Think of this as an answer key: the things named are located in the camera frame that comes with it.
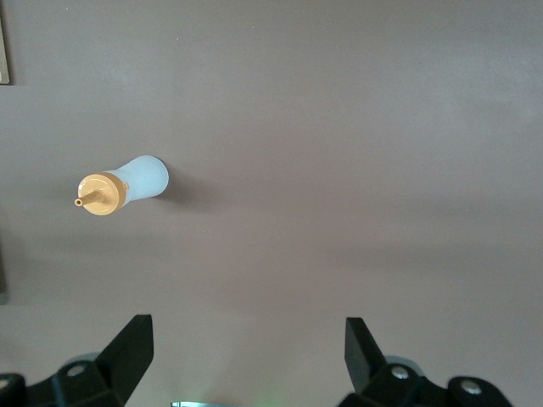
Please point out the translucent sauce bottle orange cap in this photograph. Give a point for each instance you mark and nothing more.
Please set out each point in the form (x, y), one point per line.
(144, 178)

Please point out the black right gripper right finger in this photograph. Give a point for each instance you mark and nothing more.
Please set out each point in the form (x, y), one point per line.
(365, 364)

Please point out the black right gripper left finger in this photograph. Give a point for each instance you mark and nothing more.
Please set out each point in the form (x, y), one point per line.
(123, 360)

